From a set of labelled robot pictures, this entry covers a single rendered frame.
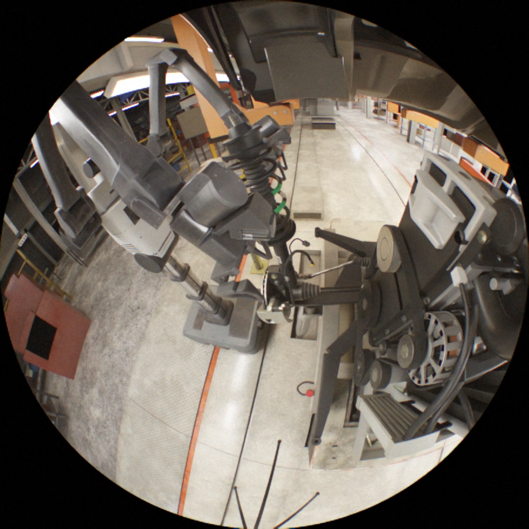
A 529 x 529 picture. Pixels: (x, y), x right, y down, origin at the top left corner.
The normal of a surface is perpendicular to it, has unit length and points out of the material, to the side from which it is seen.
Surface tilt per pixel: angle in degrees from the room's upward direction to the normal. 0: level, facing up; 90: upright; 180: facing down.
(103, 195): 90
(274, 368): 0
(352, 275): 9
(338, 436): 0
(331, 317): 0
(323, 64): 90
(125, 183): 89
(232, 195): 60
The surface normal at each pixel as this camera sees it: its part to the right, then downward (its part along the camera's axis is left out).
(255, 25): -0.04, 1.00
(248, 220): -0.17, 0.80
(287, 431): -0.19, -0.59
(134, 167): 0.83, -0.20
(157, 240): 0.97, 0.02
